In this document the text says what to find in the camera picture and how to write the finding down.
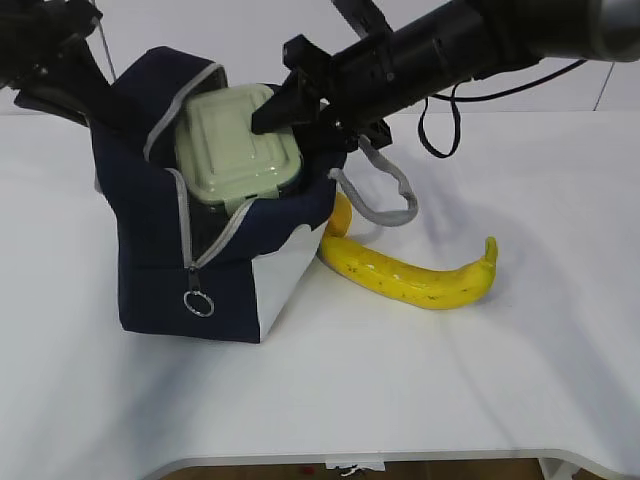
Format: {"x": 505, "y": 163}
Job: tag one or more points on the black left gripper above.
{"x": 47, "y": 63}

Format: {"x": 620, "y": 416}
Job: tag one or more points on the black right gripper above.
{"x": 356, "y": 88}

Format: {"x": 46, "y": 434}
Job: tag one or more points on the green lidded lunch box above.
{"x": 222, "y": 161}

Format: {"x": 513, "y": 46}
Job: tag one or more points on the yellow round fruit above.
{"x": 340, "y": 219}

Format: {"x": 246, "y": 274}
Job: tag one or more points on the navy blue lunch bag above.
{"x": 182, "y": 272}

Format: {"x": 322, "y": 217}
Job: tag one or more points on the yellow banana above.
{"x": 424, "y": 288}

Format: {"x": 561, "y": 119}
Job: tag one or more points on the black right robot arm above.
{"x": 475, "y": 40}

